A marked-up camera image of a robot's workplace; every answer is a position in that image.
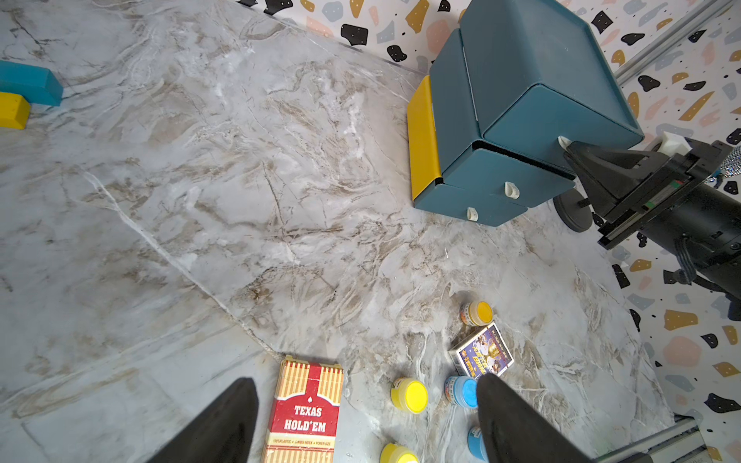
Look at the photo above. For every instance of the yellow paint can upper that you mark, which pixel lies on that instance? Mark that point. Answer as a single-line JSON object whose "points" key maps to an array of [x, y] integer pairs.
{"points": [[409, 395]]}

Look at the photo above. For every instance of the blue paint can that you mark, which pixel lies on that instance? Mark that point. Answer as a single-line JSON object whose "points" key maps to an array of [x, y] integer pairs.
{"points": [[476, 445], [461, 391]]}

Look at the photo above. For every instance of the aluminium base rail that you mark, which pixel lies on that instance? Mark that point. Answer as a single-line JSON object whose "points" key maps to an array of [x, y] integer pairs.
{"points": [[682, 442]]}

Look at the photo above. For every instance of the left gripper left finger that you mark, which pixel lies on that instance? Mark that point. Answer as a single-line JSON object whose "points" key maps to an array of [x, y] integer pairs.
{"points": [[223, 432]]}

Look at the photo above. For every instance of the yellow paint can lower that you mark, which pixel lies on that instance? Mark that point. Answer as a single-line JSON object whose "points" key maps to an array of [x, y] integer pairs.
{"points": [[394, 453]]}

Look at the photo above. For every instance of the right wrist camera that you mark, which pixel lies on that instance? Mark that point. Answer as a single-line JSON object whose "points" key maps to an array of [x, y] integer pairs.
{"points": [[672, 144]]}

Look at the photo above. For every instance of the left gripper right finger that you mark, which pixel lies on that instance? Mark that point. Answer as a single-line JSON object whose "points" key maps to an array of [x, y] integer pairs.
{"points": [[513, 431]]}

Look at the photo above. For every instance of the yellow block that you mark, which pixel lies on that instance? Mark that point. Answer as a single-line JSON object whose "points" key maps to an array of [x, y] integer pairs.
{"points": [[14, 111]]}

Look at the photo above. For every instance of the teal block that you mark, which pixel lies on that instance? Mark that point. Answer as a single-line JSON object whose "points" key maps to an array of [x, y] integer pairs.
{"points": [[37, 85]]}

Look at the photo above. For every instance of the purple playing card box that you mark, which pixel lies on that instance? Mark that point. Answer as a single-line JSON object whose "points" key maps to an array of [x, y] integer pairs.
{"points": [[481, 353]]}

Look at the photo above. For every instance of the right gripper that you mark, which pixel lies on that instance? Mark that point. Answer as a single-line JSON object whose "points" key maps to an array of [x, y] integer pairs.
{"points": [[666, 198]]}

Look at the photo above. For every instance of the orange paint can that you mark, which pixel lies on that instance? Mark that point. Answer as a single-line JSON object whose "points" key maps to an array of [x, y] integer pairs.
{"points": [[476, 314]]}

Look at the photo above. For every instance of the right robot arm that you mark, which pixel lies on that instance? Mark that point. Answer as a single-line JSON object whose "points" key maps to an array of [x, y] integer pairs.
{"points": [[715, 270]]}

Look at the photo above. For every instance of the yellow paint can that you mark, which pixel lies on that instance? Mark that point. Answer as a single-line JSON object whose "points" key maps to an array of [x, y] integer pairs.
{"points": [[394, 453], [409, 395]]}

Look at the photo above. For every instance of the teal drawer cabinet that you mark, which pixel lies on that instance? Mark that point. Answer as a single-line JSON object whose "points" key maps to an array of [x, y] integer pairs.
{"points": [[485, 124]]}

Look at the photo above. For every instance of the red Texas Hold'em card box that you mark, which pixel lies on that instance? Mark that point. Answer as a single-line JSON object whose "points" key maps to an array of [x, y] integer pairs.
{"points": [[304, 421]]}

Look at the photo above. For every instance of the glitter microphone on stand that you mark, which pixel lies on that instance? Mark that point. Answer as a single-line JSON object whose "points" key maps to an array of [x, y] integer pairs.
{"points": [[577, 211]]}

